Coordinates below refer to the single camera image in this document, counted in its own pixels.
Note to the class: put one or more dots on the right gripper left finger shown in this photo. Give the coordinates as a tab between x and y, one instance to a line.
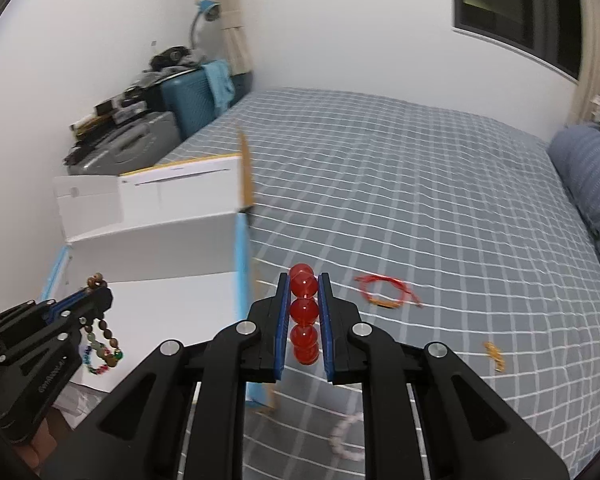
180	413

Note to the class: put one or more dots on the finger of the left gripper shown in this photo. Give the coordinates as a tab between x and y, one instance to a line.
98	300
24	318

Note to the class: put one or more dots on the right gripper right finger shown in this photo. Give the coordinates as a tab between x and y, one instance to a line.
426	413

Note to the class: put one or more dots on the left hand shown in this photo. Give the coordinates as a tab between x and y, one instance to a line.
53	430

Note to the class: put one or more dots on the blue yellow cardboard box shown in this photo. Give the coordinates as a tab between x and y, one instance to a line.
173	244

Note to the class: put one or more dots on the grey suitcase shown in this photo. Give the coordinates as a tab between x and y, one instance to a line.
135	146

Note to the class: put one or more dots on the grey checked bed sheet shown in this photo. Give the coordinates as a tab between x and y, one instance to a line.
438	225

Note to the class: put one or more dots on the stacked black items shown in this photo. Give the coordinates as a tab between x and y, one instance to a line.
130	103

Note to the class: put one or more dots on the teal suitcase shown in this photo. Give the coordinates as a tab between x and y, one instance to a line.
185	92

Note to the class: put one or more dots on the black headphones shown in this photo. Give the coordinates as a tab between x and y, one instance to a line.
174	56

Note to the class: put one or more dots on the light blue cloth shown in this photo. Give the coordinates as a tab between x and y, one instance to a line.
221	85

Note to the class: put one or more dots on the blue striped pillow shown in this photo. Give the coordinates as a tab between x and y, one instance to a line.
575	154

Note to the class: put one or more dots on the blue desk lamp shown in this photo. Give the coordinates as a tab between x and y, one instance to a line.
207	11

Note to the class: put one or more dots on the beige left curtain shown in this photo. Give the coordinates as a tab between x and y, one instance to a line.
230	40

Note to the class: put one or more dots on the beige curtain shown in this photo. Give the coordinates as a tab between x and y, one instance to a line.
586	98
230	40

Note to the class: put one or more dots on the beige right curtain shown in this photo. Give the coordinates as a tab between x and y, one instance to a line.
586	98

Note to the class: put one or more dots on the dark window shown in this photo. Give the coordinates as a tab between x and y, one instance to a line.
550	30

